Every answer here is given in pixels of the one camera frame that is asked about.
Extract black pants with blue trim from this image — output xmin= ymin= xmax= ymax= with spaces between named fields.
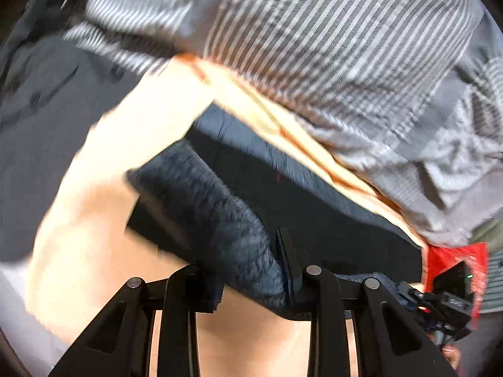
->
xmin=126 ymin=105 xmax=423 ymax=320

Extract person's right hand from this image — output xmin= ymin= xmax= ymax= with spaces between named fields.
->
xmin=442 ymin=345 xmax=461 ymax=370

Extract red embroidered pillow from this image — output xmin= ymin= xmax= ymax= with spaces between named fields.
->
xmin=424 ymin=243 xmax=489 ymax=329

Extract peach bed sheet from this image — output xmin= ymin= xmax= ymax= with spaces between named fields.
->
xmin=23 ymin=52 xmax=430 ymax=377

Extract grey striped duvet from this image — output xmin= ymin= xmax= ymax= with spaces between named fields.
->
xmin=64 ymin=0 xmax=502 ymax=247

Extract dark grey shirt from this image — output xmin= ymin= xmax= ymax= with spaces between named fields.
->
xmin=0 ymin=0 xmax=154 ymax=264

